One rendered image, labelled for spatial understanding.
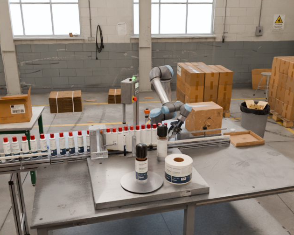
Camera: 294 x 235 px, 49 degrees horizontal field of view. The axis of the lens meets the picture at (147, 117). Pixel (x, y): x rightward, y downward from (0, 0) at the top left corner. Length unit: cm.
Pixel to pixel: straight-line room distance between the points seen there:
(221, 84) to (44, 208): 463
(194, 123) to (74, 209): 152
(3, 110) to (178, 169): 239
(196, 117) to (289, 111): 327
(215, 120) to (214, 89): 298
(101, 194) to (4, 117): 211
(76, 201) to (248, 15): 716
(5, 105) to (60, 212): 207
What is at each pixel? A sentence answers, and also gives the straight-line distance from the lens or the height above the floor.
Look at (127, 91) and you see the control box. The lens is 273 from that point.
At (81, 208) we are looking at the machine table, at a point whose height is 83.
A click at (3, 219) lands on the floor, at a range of 378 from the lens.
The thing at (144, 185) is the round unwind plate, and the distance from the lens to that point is 231.
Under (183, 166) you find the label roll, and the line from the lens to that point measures 230.
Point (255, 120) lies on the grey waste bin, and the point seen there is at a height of 43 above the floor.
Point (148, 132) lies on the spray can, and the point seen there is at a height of 102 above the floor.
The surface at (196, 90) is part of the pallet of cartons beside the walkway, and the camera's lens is 612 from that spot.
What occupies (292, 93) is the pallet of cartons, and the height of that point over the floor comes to 62.
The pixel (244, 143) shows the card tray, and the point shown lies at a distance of 317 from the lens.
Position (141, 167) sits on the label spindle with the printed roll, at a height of 102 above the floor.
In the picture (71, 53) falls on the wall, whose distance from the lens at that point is 812.
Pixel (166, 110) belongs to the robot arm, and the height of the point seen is 119.
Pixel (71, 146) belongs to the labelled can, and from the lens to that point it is 280.
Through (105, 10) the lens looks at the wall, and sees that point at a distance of 799.
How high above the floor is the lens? 210
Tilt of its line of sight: 19 degrees down
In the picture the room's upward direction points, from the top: straight up
